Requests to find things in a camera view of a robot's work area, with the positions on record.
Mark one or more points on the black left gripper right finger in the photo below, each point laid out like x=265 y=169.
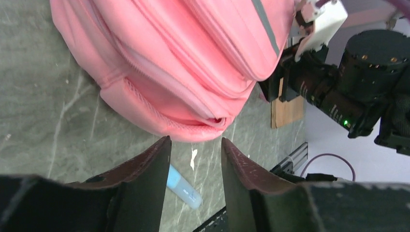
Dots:
x=260 y=201

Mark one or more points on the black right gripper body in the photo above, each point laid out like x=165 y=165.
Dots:
x=281 y=84

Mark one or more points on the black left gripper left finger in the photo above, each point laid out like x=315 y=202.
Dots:
x=127 y=198

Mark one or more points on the light blue eraser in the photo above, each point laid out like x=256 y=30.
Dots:
x=183 y=189

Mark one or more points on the pink student backpack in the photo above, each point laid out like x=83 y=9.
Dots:
x=178 y=68

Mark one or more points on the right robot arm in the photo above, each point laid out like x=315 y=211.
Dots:
x=371 y=84

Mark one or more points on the wooden board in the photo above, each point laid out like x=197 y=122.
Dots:
x=284 y=113

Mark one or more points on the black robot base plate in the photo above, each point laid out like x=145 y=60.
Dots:
x=216 y=223

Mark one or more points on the aluminium frame rail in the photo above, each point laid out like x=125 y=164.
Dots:
x=293 y=161

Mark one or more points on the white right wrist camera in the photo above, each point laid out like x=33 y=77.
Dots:
x=318 y=21

